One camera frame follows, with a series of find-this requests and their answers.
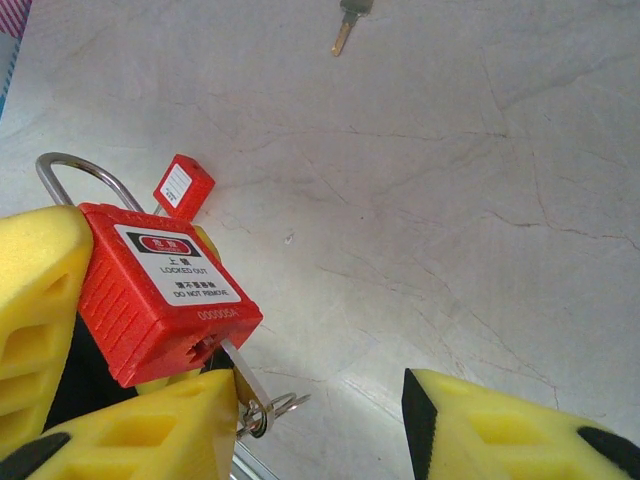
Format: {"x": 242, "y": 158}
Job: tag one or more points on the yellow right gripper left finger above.
{"x": 125, "y": 440}

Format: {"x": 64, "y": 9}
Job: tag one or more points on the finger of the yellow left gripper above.
{"x": 210, "y": 242}
{"x": 35, "y": 280}

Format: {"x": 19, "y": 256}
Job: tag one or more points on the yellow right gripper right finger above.
{"x": 500, "y": 440}

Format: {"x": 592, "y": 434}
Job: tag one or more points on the red safety padlock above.
{"x": 185, "y": 187}
{"x": 150, "y": 320}

